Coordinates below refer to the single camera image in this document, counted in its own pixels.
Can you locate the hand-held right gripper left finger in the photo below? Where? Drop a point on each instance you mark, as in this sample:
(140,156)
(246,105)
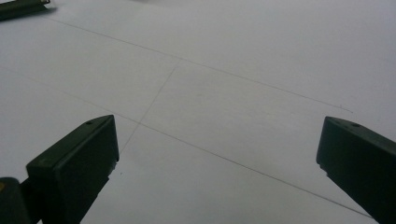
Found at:
(77,161)

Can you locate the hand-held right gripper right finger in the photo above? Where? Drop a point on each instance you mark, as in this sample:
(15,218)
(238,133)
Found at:
(358,161)

